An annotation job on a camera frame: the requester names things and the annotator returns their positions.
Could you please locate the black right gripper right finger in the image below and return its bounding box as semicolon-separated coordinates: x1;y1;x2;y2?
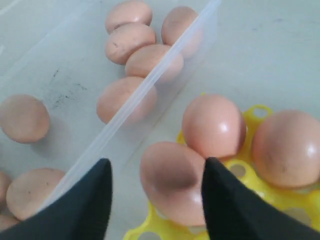
201;157;320;240

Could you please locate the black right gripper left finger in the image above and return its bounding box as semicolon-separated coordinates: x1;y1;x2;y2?
0;158;112;240

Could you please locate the brown egg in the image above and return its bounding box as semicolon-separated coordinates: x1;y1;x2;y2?
104;0;153;34
0;214;20;232
0;94;51;144
124;43;184;83
161;6;204;58
181;94;247;158
96;76;158;124
0;171;12;210
251;109;320;188
139;141;206;227
6;168;65;221
104;23;157;65

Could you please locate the clear plastic container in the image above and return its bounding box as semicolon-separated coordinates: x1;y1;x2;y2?
0;0;220;229

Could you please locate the yellow plastic egg tray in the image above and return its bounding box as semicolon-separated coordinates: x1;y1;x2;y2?
125;94;320;240

